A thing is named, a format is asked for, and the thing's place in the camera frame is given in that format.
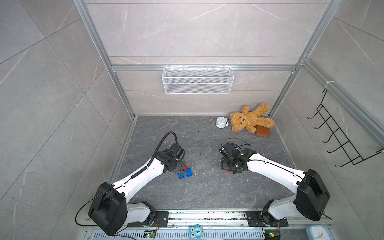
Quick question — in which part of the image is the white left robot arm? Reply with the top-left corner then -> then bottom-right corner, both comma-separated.
88,143 -> 185,236

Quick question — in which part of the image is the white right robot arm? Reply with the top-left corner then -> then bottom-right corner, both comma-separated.
219,142 -> 331,226

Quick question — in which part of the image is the white alarm clock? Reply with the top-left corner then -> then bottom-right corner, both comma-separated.
216,117 -> 229,129

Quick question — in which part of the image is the brown leather wallet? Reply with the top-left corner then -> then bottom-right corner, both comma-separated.
255,126 -> 271,138

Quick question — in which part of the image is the brown teddy bear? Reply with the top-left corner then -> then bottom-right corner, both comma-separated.
230,103 -> 275,134

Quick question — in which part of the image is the blue owl figurine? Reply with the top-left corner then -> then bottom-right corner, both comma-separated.
189,225 -> 205,240

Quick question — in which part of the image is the white blue desk clock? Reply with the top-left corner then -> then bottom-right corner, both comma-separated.
306,225 -> 334,240

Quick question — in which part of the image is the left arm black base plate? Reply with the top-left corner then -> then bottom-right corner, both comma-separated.
129,211 -> 169,228

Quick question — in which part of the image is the white wire mesh basket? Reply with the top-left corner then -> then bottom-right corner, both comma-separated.
162,67 -> 235,94

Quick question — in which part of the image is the black wire hook rack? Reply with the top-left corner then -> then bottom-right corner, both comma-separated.
307,89 -> 384,168

